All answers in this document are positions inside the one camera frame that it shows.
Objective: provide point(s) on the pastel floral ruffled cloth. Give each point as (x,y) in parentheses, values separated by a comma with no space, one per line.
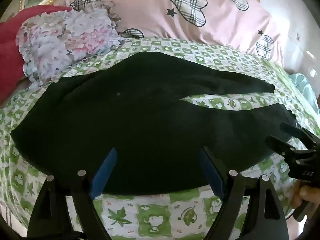
(65,45)

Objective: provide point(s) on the pink quilt with plaid hearts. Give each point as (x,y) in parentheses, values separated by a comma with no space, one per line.
(175,10)

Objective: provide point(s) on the black pants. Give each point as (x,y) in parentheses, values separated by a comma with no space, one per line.
(140,120)

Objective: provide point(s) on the person's right hand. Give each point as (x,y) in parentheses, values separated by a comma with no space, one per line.
(311,196)

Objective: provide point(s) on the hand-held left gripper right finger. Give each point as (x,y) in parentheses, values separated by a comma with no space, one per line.
(211,172)

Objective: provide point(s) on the red cloth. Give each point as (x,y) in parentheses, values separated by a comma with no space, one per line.
(8,52)

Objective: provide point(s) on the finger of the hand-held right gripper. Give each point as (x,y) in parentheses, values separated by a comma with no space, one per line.
(292,129)
(280,145)

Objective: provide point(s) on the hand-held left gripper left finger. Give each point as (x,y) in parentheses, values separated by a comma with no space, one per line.
(106,170)

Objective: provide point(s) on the green and white printed bedsheet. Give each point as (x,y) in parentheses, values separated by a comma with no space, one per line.
(155,217)

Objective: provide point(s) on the light blue cloth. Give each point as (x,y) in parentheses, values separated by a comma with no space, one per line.
(303,90)

